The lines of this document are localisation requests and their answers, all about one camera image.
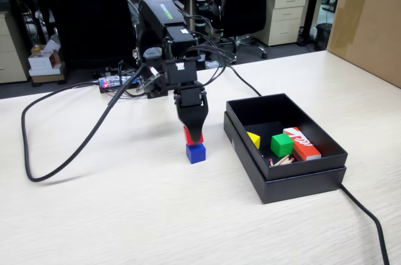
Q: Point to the wide beige drawer cabinet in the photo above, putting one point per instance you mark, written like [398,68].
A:
[11,55]

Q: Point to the green cube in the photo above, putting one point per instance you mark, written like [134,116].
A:
[281,146]

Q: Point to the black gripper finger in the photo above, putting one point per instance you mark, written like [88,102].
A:
[193,121]

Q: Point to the black waste bin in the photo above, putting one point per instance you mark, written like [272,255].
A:
[323,37]

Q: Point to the black cardboard box tray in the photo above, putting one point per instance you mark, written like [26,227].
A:
[313,164]

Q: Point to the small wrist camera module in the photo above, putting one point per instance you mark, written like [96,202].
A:
[150,78]

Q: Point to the black open box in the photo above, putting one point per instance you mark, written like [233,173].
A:
[297,188]

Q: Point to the black mesh swivel chair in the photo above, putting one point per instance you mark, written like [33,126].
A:
[247,2]

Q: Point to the large brown cardboard box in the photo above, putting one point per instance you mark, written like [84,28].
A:
[366,23]

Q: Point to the blue cube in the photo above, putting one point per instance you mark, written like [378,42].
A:
[195,153]

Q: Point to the yellow wooden block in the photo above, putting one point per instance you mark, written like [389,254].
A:
[254,140]

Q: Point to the circuit board with red LED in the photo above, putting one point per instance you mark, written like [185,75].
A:
[106,83]

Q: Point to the large black office chair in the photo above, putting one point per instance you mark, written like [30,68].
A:
[91,17]

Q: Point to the red cube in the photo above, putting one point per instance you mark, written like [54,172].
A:
[186,136]

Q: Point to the beige three drawer cabinet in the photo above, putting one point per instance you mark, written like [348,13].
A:
[283,17]

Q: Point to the orange white matchbox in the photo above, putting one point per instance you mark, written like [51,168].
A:
[305,147]

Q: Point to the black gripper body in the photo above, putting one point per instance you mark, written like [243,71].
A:
[181,74]

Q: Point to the red tipped wooden match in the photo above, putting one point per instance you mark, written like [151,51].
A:
[270,161]
[289,160]
[282,161]

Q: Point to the white boxes on floor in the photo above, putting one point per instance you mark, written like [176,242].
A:
[45,63]

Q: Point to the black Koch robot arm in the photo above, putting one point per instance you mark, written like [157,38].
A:
[163,14]

